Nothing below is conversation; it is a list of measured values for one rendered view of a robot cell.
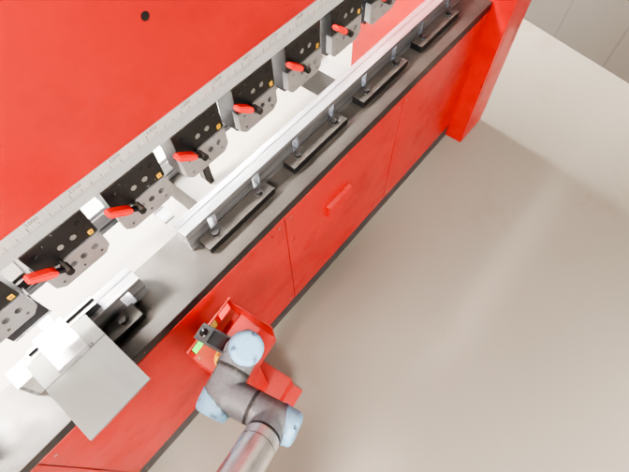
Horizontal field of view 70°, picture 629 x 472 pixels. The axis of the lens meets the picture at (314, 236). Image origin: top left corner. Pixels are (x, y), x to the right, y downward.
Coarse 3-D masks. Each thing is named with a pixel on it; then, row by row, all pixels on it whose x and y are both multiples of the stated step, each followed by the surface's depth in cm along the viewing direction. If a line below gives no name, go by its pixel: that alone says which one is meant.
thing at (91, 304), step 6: (90, 300) 121; (78, 306) 120; (84, 306) 120; (90, 306) 120; (96, 306) 121; (72, 312) 119; (78, 312) 120; (84, 312) 119; (90, 312) 120; (66, 318) 118; (72, 318) 119; (78, 318) 118; (30, 348) 114; (36, 348) 115; (30, 354) 114
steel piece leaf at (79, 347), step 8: (64, 328) 116; (56, 336) 115; (64, 336) 115; (72, 336) 115; (48, 344) 114; (56, 344) 114; (64, 344) 114; (72, 344) 114; (80, 344) 114; (48, 352) 113; (56, 352) 113; (64, 352) 113; (72, 352) 113; (80, 352) 112; (56, 360) 112; (64, 360) 112; (72, 360) 111; (64, 368) 110
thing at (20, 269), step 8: (16, 264) 123; (0, 272) 121; (8, 272) 121; (16, 272) 121; (24, 272) 122; (32, 272) 125; (8, 280) 120; (16, 280) 121; (24, 288) 123; (48, 320) 117
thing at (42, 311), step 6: (36, 300) 104; (42, 306) 106; (36, 312) 105; (42, 312) 107; (48, 312) 110; (30, 318) 105; (36, 318) 106; (42, 318) 109; (24, 324) 104; (30, 324) 106; (36, 324) 109; (18, 330) 104; (24, 330) 105; (30, 330) 108; (12, 336) 104; (18, 336) 105
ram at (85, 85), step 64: (0, 0) 62; (64, 0) 69; (128, 0) 77; (192, 0) 87; (256, 0) 101; (0, 64) 67; (64, 64) 74; (128, 64) 84; (192, 64) 96; (256, 64) 113; (0, 128) 72; (64, 128) 81; (128, 128) 92; (0, 192) 78; (64, 192) 89
